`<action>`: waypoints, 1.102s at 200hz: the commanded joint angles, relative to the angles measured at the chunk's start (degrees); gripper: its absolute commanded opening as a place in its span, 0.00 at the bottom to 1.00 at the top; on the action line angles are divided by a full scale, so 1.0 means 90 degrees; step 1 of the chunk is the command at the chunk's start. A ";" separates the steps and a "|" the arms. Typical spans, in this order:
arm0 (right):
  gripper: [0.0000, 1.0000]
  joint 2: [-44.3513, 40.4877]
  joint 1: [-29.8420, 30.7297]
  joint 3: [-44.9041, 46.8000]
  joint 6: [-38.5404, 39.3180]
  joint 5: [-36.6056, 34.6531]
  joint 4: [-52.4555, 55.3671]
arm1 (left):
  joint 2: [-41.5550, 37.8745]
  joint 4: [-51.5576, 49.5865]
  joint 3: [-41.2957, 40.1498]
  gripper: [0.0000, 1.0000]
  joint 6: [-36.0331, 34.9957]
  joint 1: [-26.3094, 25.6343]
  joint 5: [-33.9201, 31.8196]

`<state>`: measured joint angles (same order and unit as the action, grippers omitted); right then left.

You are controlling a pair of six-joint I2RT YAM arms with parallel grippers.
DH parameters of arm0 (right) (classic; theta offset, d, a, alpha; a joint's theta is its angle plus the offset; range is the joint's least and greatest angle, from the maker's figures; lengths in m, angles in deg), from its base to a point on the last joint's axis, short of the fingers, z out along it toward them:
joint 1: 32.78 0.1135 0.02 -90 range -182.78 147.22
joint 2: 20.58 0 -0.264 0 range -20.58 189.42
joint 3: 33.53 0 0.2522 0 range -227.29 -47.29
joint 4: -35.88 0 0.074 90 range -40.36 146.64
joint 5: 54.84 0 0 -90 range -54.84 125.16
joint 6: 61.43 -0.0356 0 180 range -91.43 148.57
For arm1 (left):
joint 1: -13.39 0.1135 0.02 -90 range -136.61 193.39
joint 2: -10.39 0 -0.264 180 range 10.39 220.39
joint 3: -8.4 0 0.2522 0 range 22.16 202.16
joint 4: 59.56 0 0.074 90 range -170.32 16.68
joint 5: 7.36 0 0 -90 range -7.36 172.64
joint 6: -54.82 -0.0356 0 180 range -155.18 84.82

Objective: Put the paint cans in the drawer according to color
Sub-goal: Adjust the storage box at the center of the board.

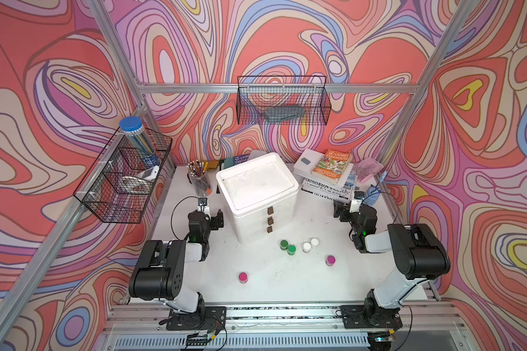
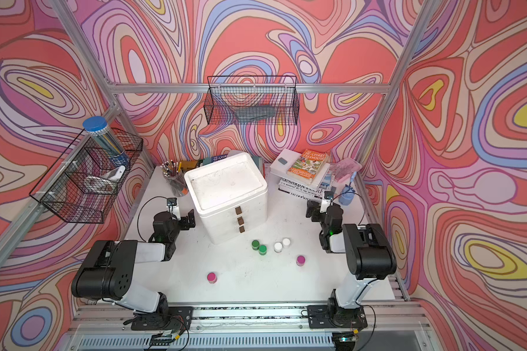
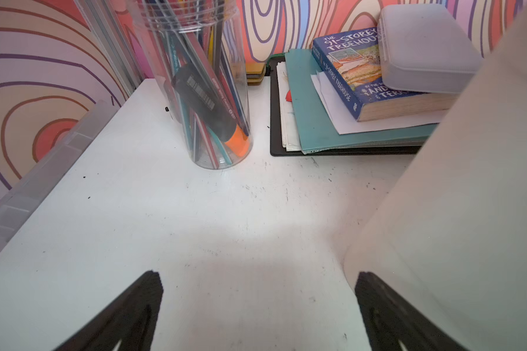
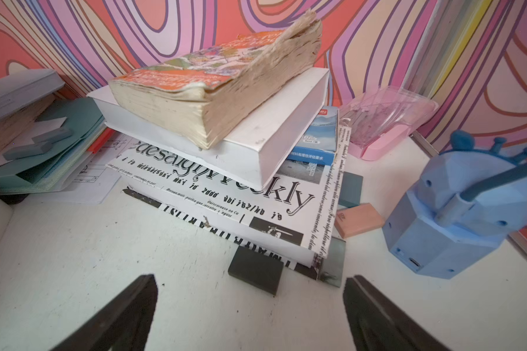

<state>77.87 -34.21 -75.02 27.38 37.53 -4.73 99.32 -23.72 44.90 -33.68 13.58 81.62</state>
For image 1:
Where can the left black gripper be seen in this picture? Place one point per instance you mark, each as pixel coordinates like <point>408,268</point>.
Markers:
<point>215,220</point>

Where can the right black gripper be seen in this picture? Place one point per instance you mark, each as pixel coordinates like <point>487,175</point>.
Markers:
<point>345,212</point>

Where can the white paint can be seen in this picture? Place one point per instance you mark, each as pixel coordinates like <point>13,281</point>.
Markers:
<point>306,247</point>
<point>314,242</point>

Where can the white drawer cabinet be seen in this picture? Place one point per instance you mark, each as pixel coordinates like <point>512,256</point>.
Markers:
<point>260,195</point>

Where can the magenta paint can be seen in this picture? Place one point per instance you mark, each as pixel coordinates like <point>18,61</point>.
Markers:
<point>330,260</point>
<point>243,277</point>

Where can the green paint can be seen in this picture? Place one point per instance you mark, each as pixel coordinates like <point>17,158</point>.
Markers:
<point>291,250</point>
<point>283,244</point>

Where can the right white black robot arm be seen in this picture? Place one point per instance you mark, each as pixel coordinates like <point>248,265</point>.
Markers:
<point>418,254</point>

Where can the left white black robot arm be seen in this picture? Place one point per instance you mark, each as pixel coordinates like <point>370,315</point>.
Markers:
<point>159,272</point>

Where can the newspaper stack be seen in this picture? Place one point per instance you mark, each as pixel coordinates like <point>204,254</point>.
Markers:
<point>344,195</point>

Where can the blue small cup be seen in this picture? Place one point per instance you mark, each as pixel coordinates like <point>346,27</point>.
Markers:
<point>374,192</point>

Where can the mesh pencil cup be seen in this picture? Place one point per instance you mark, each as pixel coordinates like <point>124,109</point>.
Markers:
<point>198,178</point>

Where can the orange cover book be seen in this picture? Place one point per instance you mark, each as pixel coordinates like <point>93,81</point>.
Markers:
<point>332,165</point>

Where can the pink plastic bag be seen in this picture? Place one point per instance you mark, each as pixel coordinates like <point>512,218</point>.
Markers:
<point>366,169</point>

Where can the white book with grey patch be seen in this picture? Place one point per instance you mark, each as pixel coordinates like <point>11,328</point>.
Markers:
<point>304,166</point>

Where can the dark books behind cabinet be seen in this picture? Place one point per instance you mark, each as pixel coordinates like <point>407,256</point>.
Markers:
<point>236,160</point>

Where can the white object in left basket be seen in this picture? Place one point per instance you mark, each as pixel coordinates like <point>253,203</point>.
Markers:
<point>139,184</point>

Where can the green circuit board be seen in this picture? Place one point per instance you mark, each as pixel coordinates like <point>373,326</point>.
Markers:
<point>199,340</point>

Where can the grey object in basket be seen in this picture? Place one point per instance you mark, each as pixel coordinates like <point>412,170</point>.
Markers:
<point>281,114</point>

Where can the blue lid pencil tube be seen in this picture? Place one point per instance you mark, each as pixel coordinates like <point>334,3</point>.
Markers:
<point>135,132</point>

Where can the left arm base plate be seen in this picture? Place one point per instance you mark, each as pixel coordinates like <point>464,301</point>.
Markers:
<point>212,319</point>

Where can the black wire basket left wall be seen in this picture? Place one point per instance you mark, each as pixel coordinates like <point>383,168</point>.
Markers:
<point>97,191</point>

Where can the black wire basket wall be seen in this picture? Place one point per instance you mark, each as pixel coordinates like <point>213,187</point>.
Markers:
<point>256,93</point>
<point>97,191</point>

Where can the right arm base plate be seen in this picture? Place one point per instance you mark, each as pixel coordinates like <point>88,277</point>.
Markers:
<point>365,316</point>

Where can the black wire basket back wall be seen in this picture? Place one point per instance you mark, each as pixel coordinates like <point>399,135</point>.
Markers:
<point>256,93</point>

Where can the white perforated cable duct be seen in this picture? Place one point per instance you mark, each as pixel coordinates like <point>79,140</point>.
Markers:
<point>244,341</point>

